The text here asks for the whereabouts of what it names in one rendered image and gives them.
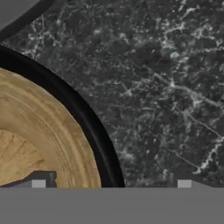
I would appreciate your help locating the wooden bowl with black outside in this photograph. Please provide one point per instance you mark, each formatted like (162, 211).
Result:
(55, 122)

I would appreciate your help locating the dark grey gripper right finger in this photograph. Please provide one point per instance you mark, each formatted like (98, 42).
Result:
(184, 183)

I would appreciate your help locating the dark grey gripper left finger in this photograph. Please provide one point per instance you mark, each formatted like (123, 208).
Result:
(43, 177)

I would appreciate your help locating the grey bowl with black rim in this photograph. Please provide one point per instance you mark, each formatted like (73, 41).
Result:
(14, 10)

